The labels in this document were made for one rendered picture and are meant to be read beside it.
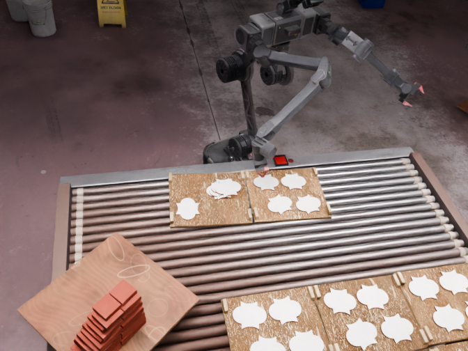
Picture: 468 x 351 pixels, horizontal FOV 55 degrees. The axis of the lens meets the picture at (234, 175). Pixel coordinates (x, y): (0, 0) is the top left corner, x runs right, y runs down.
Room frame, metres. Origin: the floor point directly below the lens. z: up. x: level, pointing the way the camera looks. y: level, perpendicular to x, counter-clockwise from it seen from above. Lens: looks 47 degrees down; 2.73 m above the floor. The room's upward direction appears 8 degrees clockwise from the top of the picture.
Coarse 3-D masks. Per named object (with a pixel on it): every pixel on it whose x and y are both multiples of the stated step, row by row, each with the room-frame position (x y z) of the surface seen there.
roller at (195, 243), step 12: (384, 216) 1.56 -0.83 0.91; (396, 216) 1.57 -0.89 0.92; (408, 216) 1.58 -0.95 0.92; (420, 216) 1.59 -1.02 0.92; (432, 216) 1.61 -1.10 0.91; (288, 228) 1.39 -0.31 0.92; (300, 228) 1.40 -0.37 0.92; (312, 228) 1.41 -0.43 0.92; (324, 228) 1.42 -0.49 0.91; (336, 228) 1.44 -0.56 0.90; (192, 240) 1.24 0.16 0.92; (204, 240) 1.25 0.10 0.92; (216, 240) 1.26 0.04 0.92; (228, 240) 1.27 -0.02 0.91; (240, 240) 1.29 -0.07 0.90; (252, 240) 1.31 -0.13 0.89; (84, 252) 1.10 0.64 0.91; (144, 252) 1.15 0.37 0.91; (156, 252) 1.16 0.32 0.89
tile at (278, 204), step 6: (270, 198) 1.55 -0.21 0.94; (276, 198) 1.56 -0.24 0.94; (282, 198) 1.56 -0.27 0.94; (288, 198) 1.57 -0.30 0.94; (270, 204) 1.51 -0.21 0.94; (276, 204) 1.52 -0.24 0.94; (282, 204) 1.52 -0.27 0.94; (288, 204) 1.53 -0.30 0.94; (270, 210) 1.47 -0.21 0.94; (276, 210) 1.48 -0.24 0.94; (282, 210) 1.48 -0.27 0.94; (288, 210) 1.49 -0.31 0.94
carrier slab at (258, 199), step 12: (252, 180) 1.67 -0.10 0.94; (312, 180) 1.73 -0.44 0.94; (252, 192) 1.58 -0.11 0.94; (264, 192) 1.60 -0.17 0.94; (276, 192) 1.61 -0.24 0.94; (288, 192) 1.62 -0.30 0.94; (300, 192) 1.63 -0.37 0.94; (312, 192) 1.64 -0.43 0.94; (252, 204) 1.50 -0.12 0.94; (264, 204) 1.51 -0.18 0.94; (324, 204) 1.57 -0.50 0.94; (264, 216) 1.43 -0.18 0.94; (276, 216) 1.45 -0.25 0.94; (288, 216) 1.46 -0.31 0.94; (300, 216) 1.47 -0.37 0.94; (312, 216) 1.48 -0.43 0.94; (324, 216) 1.49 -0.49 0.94
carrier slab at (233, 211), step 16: (176, 176) 1.63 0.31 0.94; (192, 176) 1.64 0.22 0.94; (208, 176) 1.66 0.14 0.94; (224, 176) 1.67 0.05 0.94; (176, 192) 1.51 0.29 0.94; (192, 192) 1.53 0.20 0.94; (240, 192) 1.57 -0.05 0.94; (176, 208) 1.41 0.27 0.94; (208, 208) 1.44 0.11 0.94; (224, 208) 1.45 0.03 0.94; (240, 208) 1.46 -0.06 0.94; (176, 224) 1.31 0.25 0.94; (192, 224) 1.32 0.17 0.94; (208, 224) 1.34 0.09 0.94; (224, 224) 1.35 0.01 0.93; (240, 224) 1.37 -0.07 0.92
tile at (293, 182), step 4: (288, 176) 1.73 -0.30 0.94; (292, 176) 1.73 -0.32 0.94; (296, 176) 1.74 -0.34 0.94; (300, 176) 1.74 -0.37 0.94; (284, 180) 1.69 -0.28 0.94; (288, 180) 1.70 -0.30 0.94; (292, 180) 1.70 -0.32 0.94; (296, 180) 1.70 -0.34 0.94; (300, 180) 1.71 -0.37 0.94; (304, 180) 1.71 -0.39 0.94; (284, 184) 1.67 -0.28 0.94; (288, 184) 1.67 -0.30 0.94; (292, 184) 1.68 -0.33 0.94; (296, 184) 1.68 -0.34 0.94; (300, 184) 1.68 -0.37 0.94; (304, 184) 1.69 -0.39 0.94; (292, 188) 1.65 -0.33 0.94; (296, 188) 1.65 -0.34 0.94; (300, 188) 1.65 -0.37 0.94
